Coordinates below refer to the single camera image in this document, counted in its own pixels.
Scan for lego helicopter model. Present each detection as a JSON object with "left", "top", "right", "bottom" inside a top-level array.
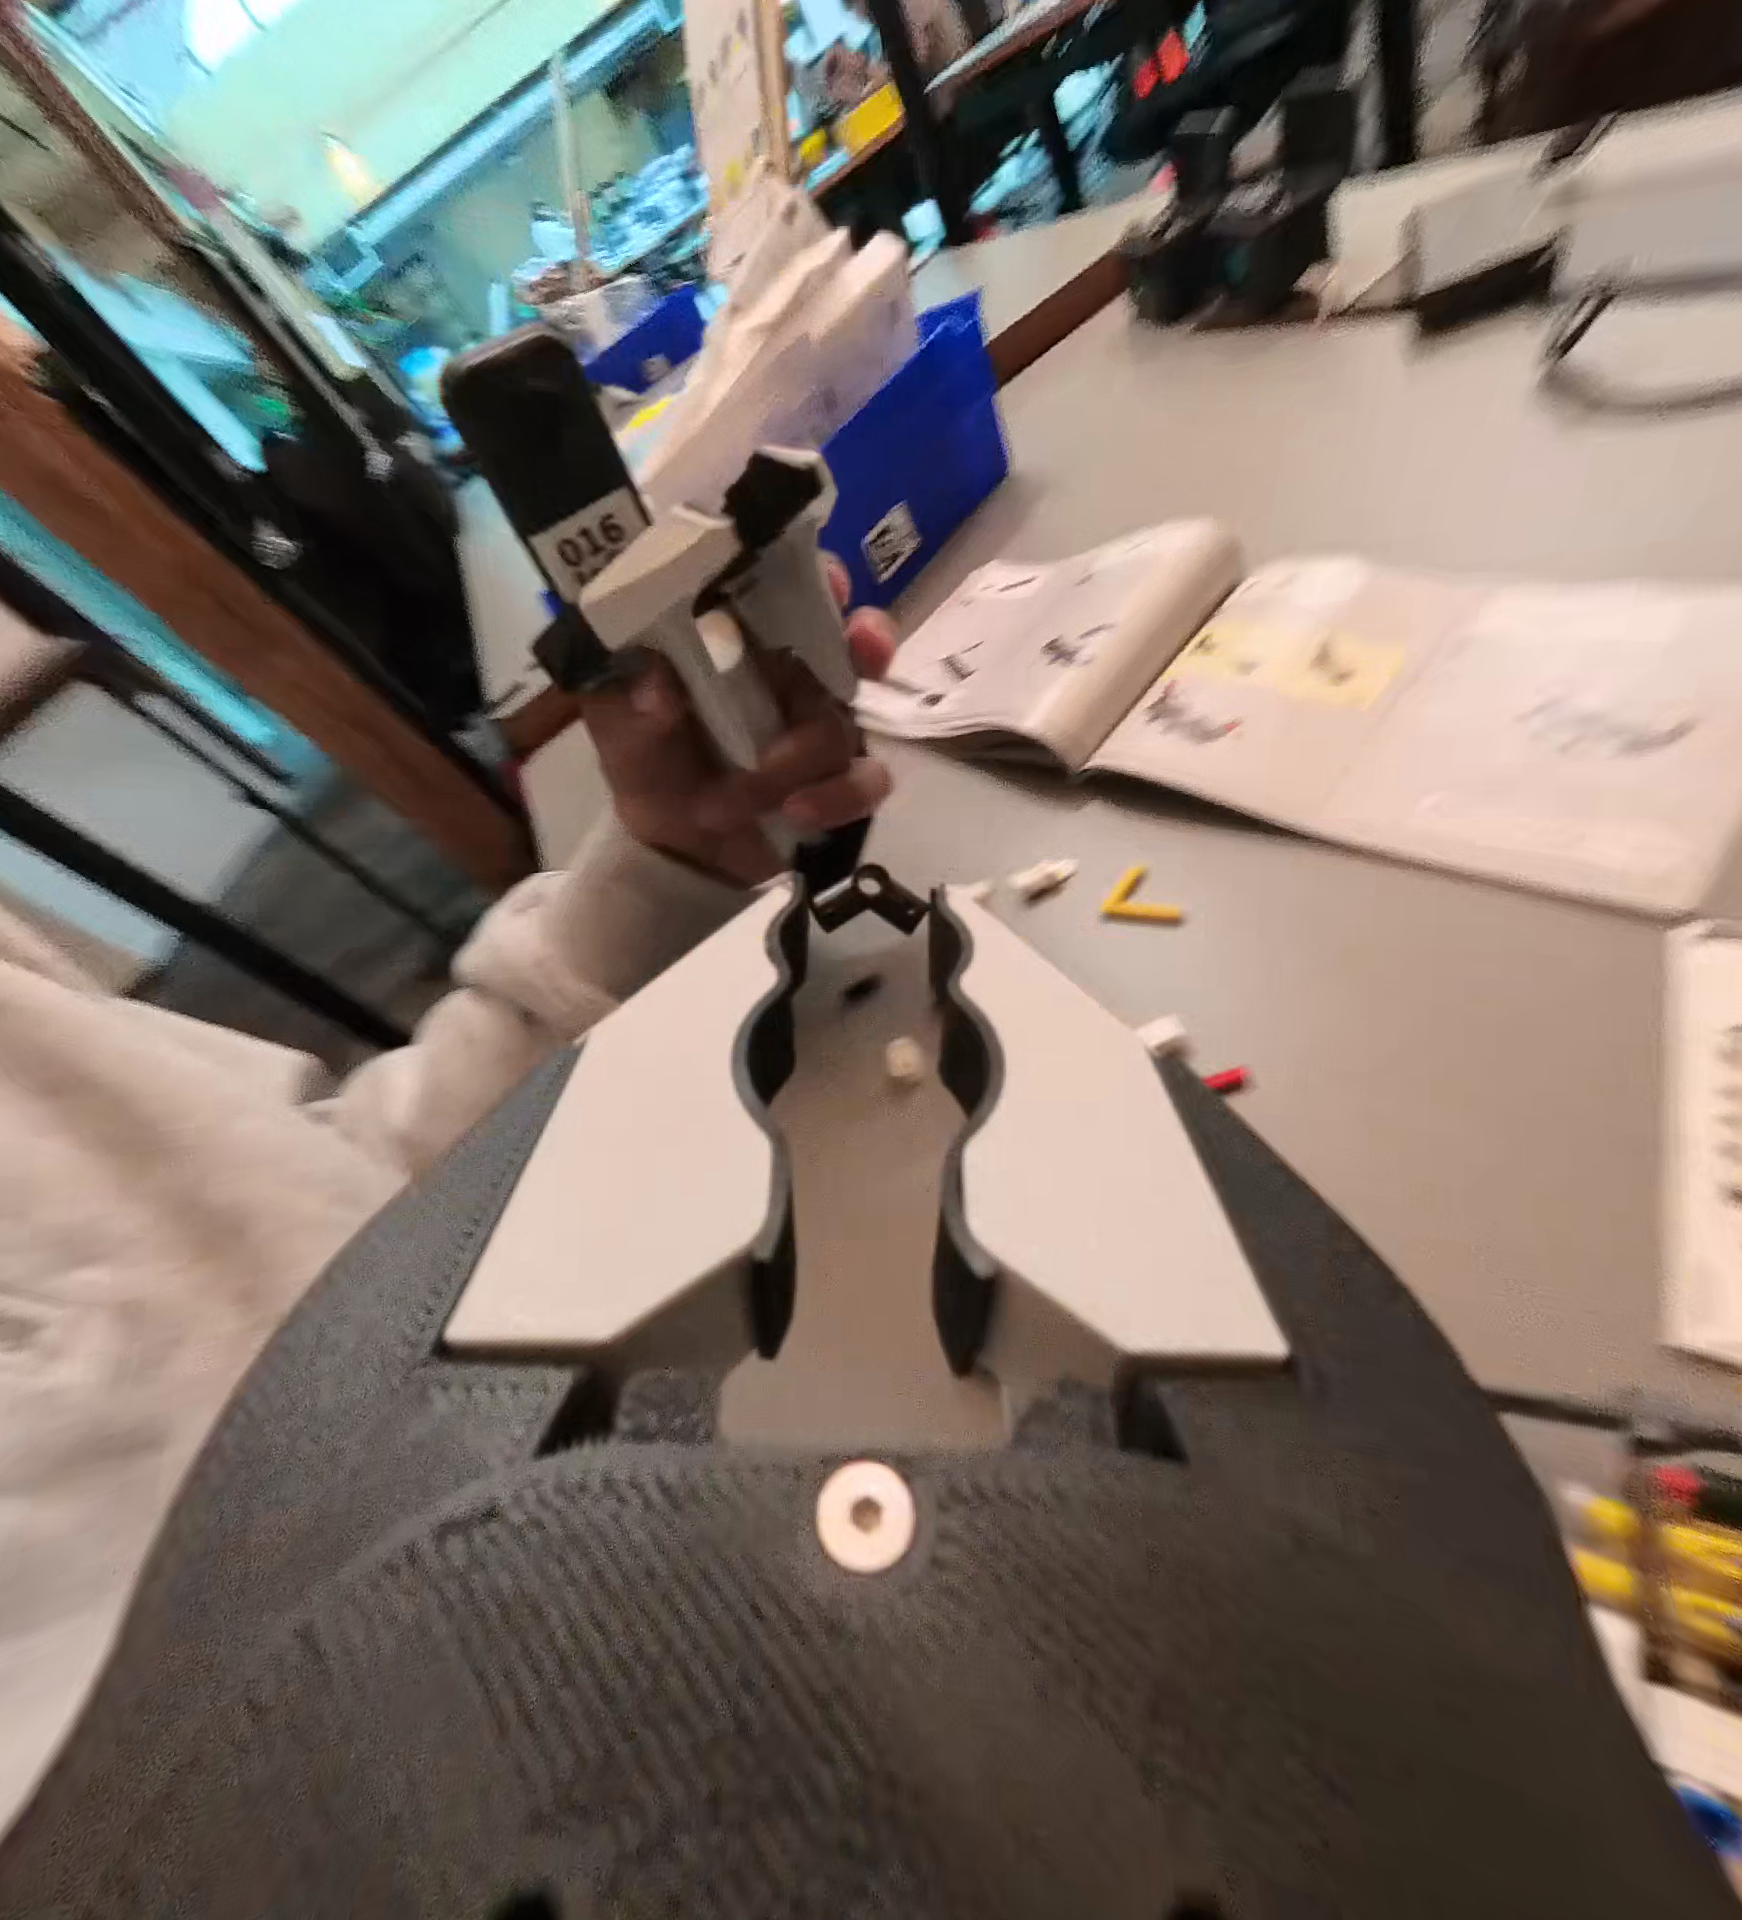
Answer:
[{"left": 1553, "top": 1342, "right": 1742, "bottom": 1920}]

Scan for grey sweatshirt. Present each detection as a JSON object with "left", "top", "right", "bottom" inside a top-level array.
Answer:
[{"left": 0, "top": 847, "right": 580, "bottom": 1920}]

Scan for crumpled white paper bags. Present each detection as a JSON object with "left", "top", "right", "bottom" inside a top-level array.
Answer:
[{"left": 629, "top": 176, "right": 922, "bottom": 515}]

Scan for black cable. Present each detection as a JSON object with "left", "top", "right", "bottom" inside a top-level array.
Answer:
[{"left": 1535, "top": 275, "right": 1742, "bottom": 420}]

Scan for person's left hand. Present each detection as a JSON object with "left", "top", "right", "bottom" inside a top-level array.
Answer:
[{"left": 579, "top": 556, "right": 898, "bottom": 890}]

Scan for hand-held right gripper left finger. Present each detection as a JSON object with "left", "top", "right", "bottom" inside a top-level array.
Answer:
[{"left": 439, "top": 883, "right": 811, "bottom": 1370}]

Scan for blue plastic bin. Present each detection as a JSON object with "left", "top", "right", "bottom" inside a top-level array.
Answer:
[{"left": 576, "top": 282, "right": 1018, "bottom": 612}]

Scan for lego instruction booklet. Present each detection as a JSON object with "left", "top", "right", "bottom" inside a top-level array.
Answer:
[{"left": 853, "top": 515, "right": 1742, "bottom": 920}]

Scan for wooden post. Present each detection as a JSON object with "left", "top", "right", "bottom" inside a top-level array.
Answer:
[{"left": 0, "top": 224, "right": 540, "bottom": 890}]

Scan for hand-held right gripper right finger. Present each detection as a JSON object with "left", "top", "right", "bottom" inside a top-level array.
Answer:
[{"left": 928, "top": 884, "right": 1293, "bottom": 1384}]

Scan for person's left forearm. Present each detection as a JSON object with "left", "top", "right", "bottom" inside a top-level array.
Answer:
[{"left": 331, "top": 816, "right": 800, "bottom": 1179}]

